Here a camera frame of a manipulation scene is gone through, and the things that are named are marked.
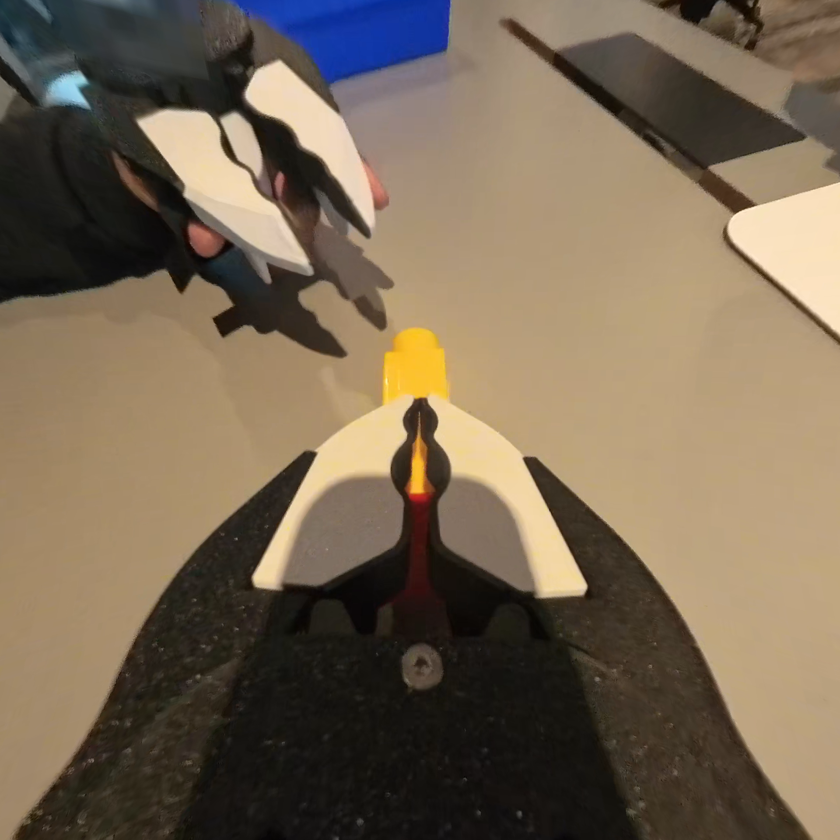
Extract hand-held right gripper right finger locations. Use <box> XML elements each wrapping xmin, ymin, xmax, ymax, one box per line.
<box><xmin>420</xmin><ymin>395</ymin><xmax>588</xmax><ymax>599</ymax></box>

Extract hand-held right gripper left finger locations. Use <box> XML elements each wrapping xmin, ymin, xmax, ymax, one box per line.
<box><xmin>252</xmin><ymin>397</ymin><xmax>422</xmax><ymax>589</ymax></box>

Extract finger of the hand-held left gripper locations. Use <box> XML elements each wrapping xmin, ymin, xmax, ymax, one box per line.
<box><xmin>243</xmin><ymin>60</ymin><xmax>378</xmax><ymax>240</ymax></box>
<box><xmin>133</xmin><ymin>107</ymin><xmax>316</xmax><ymax>284</ymax></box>

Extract yellow mega block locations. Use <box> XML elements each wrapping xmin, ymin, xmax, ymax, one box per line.
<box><xmin>406</xmin><ymin>436</ymin><xmax>431</xmax><ymax>494</ymax></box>
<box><xmin>382</xmin><ymin>326</ymin><xmax>452</xmax><ymax>403</ymax></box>

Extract blue plastic bin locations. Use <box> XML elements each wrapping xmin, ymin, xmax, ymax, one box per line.
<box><xmin>233</xmin><ymin>0</ymin><xmax>454</xmax><ymax>84</ymax></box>

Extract red mega block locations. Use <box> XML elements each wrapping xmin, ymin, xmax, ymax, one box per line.
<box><xmin>392</xmin><ymin>491</ymin><xmax>450</xmax><ymax>634</ymax></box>

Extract person's left forearm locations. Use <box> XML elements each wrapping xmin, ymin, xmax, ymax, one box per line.
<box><xmin>0</xmin><ymin>108</ymin><xmax>198</xmax><ymax>304</ymax></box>

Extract person's left hand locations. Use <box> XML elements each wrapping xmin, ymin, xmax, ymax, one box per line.
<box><xmin>110</xmin><ymin>150</ymin><xmax>389</xmax><ymax>258</ymax></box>

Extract black desk panel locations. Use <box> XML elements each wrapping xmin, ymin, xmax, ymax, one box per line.
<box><xmin>556</xmin><ymin>33</ymin><xmax>808</xmax><ymax>172</ymax></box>

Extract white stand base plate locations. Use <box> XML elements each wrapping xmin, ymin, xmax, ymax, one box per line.
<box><xmin>725</xmin><ymin>182</ymin><xmax>840</xmax><ymax>343</ymax></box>

